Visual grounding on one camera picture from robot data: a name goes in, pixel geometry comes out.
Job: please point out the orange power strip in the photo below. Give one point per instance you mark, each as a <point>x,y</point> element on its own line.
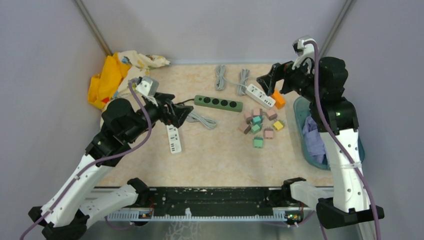
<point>280,102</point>

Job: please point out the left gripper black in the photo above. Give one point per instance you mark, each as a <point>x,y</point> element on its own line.
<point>179,113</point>

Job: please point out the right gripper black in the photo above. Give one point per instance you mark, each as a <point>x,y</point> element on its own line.
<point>277,71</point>

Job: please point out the small white green-plug strip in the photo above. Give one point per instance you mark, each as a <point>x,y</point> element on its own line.
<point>174,139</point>

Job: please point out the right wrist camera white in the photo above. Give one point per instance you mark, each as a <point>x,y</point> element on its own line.
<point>303,49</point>

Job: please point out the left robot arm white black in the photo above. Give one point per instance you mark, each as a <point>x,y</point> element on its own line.
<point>68,215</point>

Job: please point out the green plug adapter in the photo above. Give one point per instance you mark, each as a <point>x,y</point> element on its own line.
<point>256,128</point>
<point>258,142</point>

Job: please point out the green long power strip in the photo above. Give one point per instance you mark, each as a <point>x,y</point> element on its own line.
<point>218,103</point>

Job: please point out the yellow plug adapter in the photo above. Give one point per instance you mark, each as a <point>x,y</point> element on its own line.
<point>278,125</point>

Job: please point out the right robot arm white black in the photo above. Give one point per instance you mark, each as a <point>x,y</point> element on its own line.
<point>322,84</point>

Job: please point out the purple cloth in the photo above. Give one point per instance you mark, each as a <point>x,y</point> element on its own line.
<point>314,144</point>

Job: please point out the yellow dinosaur cloth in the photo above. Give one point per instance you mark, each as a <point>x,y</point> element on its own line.
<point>117,71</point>

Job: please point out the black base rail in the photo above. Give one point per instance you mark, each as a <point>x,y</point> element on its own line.
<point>233,202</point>

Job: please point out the pink plug green strip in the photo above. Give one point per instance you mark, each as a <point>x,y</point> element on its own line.
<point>248,117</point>
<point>257,112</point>
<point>245,128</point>

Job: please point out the teal plug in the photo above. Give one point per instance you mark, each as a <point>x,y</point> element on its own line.
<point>257,120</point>

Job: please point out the white usb power strip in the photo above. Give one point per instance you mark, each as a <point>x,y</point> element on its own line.
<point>259,96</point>

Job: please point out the teal plastic bin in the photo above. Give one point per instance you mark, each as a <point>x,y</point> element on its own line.
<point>349,138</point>

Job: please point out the grey coiled cable small strip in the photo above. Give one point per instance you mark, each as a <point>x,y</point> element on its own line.
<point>194,117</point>

